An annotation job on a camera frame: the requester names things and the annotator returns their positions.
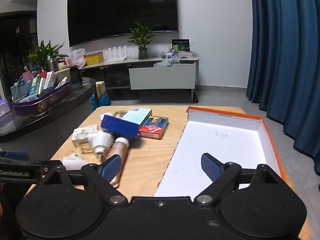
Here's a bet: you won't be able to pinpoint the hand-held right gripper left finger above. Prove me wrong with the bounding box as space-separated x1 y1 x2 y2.
45 154 127 205

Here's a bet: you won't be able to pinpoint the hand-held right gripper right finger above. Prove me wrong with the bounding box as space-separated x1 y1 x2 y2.
194 152 283 205

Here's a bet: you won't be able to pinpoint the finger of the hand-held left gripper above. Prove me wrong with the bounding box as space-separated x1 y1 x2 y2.
4 151 30 161

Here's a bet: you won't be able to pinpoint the copper cosmetic tube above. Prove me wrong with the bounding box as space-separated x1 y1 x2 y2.
106 137 130 188

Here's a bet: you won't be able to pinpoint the orange and white cardboard box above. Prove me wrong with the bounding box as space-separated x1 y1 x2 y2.
154 106 286 197

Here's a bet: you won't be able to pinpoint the white repellent device with bottle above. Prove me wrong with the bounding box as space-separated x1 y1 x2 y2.
81 131 116 161

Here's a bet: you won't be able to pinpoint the white plug-in repellent device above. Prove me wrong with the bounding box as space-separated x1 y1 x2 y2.
62 153 85 171

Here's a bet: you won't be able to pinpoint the blue plastic case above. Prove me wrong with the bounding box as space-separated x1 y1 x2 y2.
101 114 140 137

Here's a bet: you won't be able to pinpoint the white printed carton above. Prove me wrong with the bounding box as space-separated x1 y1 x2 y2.
72 124 98 147

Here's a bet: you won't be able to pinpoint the playing card box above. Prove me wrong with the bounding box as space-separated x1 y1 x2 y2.
139 115 169 140

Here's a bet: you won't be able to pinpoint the purple cloth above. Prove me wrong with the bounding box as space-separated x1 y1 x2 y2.
0 98 13 117

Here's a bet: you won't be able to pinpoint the purple tin tray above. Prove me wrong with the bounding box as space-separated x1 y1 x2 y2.
12 81 73 117

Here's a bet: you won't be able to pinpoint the teal cardboard box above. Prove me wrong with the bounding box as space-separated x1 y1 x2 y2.
122 108 152 126

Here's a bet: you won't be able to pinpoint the black coffee table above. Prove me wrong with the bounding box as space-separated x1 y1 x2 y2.
0 77 97 144

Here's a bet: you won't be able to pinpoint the blue bottle pack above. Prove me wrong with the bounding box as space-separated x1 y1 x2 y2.
89 92 111 111

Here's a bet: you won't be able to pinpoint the row of medicine boxes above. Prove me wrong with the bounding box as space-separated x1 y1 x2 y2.
19 70 57 103

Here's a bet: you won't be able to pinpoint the white and yellow carton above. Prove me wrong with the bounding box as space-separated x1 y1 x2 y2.
96 81 107 98

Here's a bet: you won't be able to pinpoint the beige box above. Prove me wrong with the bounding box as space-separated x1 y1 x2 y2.
55 68 71 83

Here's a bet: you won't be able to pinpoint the TV cabinet with white drawer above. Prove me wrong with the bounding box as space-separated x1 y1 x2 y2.
79 56 201 103

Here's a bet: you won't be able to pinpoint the dark wooden cabinet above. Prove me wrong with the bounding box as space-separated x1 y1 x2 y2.
0 11 38 100

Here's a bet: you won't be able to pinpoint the potted plant in metal pot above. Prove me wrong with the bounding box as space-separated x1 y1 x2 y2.
26 40 69 72

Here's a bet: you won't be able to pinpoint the yellow box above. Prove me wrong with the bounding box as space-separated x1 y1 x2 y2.
85 52 104 66

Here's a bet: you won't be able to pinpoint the clear plastic bags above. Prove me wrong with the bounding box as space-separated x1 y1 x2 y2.
153 60 176 68

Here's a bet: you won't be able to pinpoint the white router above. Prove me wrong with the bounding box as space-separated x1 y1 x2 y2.
106 45 128 63

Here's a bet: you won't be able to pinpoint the white and red plastic bag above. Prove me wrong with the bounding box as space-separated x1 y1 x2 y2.
65 48 87 68

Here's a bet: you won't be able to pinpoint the pile of small boxes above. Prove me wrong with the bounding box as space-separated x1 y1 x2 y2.
160 51 181 60

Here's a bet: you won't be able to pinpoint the black and green box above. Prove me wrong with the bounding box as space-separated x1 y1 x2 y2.
171 39 191 54

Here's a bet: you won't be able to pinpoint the blue curtain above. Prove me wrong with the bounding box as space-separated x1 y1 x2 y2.
246 0 320 176

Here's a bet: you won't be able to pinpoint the potted plant in glass vase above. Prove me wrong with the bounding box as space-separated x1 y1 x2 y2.
126 21 160 60

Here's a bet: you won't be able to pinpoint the black wall television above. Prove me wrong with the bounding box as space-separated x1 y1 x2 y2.
67 0 179 47

